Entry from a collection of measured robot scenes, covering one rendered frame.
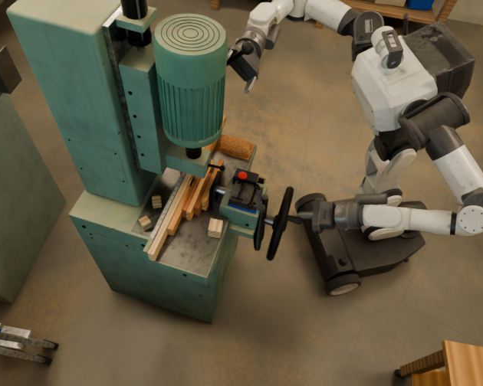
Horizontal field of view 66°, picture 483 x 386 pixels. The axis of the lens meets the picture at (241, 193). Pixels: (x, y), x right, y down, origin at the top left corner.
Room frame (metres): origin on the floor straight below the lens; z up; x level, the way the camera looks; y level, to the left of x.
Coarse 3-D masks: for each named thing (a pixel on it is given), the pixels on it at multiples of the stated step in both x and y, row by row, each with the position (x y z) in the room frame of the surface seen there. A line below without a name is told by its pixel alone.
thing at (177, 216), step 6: (222, 126) 1.07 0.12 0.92; (210, 144) 0.95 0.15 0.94; (210, 150) 0.92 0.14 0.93; (180, 204) 0.66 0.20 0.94; (180, 210) 0.64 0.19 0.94; (174, 216) 0.61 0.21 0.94; (180, 216) 0.62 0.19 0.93; (174, 222) 0.59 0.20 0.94; (168, 228) 0.56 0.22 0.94; (174, 228) 0.57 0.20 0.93
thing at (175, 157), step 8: (168, 152) 0.77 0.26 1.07; (176, 152) 0.77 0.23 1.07; (184, 152) 0.78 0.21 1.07; (208, 152) 0.79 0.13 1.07; (168, 160) 0.76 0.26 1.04; (176, 160) 0.75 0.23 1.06; (184, 160) 0.75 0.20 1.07; (192, 160) 0.75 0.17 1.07; (200, 160) 0.76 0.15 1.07; (208, 160) 0.77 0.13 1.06; (176, 168) 0.75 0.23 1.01; (184, 168) 0.75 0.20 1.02; (192, 168) 0.74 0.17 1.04; (200, 168) 0.74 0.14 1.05; (208, 168) 0.77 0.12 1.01; (200, 176) 0.74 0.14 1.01
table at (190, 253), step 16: (256, 144) 1.02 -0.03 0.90; (224, 160) 0.91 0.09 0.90; (240, 160) 0.92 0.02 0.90; (224, 176) 0.83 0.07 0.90; (208, 208) 0.68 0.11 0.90; (192, 224) 0.61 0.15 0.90; (208, 224) 0.62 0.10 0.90; (224, 224) 0.63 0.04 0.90; (176, 240) 0.54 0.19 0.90; (192, 240) 0.55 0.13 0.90; (208, 240) 0.56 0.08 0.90; (160, 256) 0.48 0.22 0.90; (176, 256) 0.49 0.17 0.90; (192, 256) 0.50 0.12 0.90; (208, 256) 0.51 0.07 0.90; (176, 272) 0.45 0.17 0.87; (192, 272) 0.44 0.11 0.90; (208, 272) 0.45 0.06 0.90
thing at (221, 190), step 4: (220, 172) 0.78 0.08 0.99; (216, 176) 0.76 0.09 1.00; (220, 176) 0.77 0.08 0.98; (216, 180) 0.74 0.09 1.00; (220, 180) 0.77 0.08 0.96; (212, 184) 0.72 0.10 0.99; (216, 184) 0.73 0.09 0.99; (220, 184) 0.78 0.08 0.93; (212, 188) 0.71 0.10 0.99; (216, 188) 0.73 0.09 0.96; (220, 188) 0.73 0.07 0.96; (224, 188) 0.74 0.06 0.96; (212, 192) 0.69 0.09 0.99; (216, 192) 0.73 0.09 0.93; (220, 192) 0.72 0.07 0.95; (224, 192) 0.72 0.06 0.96; (228, 192) 0.72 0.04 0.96; (212, 196) 0.69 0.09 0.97; (212, 200) 0.70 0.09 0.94; (212, 204) 0.70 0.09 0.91
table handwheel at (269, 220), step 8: (288, 192) 0.77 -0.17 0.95; (288, 200) 0.74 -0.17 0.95; (280, 208) 0.83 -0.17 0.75; (288, 208) 0.70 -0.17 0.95; (272, 216) 0.74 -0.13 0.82; (280, 216) 0.67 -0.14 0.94; (272, 224) 0.71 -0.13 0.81; (280, 224) 0.65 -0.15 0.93; (280, 232) 0.63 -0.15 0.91; (272, 240) 0.61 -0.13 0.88; (272, 248) 0.59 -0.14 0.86; (272, 256) 0.58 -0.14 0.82
